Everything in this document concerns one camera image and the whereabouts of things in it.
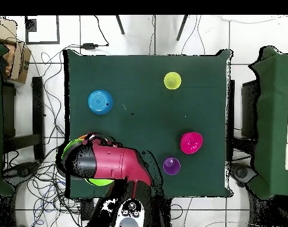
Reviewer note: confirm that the yellow ribbed cup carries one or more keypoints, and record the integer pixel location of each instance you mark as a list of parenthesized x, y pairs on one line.
[(172, 80)]

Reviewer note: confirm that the purple cup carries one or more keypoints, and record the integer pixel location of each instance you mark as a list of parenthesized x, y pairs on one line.
[(171, 166)]

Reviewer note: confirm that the cardboard box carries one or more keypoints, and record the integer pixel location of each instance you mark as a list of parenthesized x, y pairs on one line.
[(18, 61)]

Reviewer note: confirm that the dark green tablecloth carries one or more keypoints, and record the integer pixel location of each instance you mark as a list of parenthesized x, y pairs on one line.
[(146, 94)]

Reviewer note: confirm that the black base with knob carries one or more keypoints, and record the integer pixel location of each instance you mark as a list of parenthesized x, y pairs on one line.
[(23, 169)]

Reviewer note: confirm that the large green bowl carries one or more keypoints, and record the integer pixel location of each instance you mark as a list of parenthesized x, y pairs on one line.
[(100, 182), (69, 145)]

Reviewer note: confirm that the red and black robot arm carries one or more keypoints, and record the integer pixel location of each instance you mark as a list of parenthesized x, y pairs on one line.
[(115, 163)]

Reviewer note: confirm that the red bowl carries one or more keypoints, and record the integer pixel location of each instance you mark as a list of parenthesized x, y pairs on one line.
[(191, 143)]

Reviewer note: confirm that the black bench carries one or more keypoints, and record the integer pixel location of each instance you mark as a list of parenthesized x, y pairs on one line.
[(38, 113)]

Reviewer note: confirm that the grey chair base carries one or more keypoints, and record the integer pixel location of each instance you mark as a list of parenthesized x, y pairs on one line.
[(243, 172)]

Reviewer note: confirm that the black stand leg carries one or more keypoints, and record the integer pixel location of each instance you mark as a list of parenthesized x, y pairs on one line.
[(182, 27), (120, 24)]

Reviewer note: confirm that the black power adapter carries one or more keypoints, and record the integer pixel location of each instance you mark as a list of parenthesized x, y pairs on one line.
[(89, 46)]

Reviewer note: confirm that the blue bowl with ribbed bottom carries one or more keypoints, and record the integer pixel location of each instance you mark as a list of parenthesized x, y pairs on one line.
[(100, 102)]

